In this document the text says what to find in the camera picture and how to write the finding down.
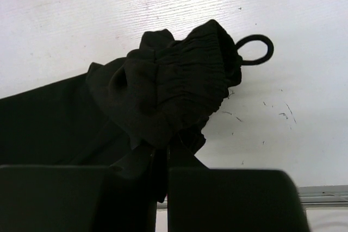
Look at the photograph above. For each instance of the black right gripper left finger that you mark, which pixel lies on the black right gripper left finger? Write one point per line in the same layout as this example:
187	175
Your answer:
80	198

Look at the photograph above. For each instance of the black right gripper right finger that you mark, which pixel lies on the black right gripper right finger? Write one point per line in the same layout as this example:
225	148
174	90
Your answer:
204	199

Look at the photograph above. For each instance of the black trousers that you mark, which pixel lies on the black trousers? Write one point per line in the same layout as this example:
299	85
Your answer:
164	88

